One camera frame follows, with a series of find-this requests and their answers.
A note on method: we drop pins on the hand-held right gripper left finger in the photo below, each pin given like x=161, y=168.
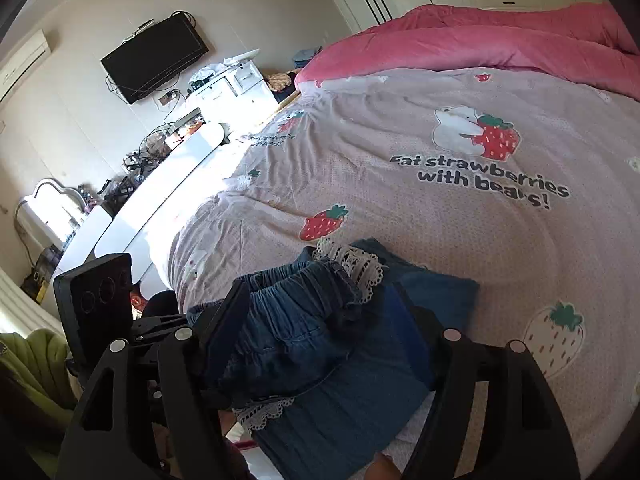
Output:
x=225, y=342

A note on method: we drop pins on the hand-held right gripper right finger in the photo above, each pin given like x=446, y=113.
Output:
x=402, y=322

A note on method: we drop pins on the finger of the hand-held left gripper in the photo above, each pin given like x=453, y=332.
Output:
x=160, y=322

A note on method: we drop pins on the blue denim pants lace trim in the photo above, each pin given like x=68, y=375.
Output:
x=320, y=400

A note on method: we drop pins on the white framed mirror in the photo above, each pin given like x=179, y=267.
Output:
x=45, y=215

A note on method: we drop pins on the white desk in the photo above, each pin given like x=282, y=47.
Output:
x=150, y=200

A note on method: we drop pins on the pink printed bed cover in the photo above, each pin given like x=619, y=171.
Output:
x=400, y=200

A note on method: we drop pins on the white dresser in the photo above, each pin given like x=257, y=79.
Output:
x=235, y=87

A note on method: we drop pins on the white air conditioner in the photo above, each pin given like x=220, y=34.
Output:
x=22, y=62

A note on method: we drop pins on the white plastic bag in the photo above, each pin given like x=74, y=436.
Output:
x=215, y=72

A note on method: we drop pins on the yellow floral cloth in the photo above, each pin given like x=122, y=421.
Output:
x=279, y=81

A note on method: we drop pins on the blue clothes pile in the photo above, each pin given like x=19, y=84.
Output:
x=306, y=57

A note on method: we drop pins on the pink quilt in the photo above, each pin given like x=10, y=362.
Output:
x=500, y=40

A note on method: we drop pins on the wall socket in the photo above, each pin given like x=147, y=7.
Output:
x=170, y=97

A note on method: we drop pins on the black wall television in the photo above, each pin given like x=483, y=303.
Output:
x=152, y=57

